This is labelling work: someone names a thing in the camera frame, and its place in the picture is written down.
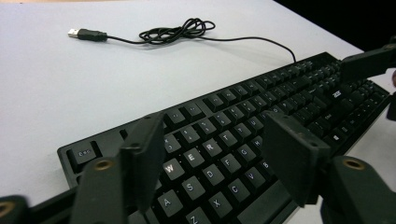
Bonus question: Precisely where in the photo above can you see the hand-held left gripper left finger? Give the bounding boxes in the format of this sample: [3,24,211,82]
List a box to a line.
[69,111,166,224]

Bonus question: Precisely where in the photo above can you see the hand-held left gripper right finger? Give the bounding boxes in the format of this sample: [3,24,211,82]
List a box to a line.
[261,109,396,224]

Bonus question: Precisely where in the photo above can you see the black computer keyboard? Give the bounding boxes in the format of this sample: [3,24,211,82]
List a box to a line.
[57,50,392,224]

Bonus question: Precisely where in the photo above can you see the wooden tabletop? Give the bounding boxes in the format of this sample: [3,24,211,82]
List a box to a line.
[0,0,132,4]

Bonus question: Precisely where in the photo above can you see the black keyboard cable with plug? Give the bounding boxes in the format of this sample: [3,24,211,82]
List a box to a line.
[67,17,297,63]

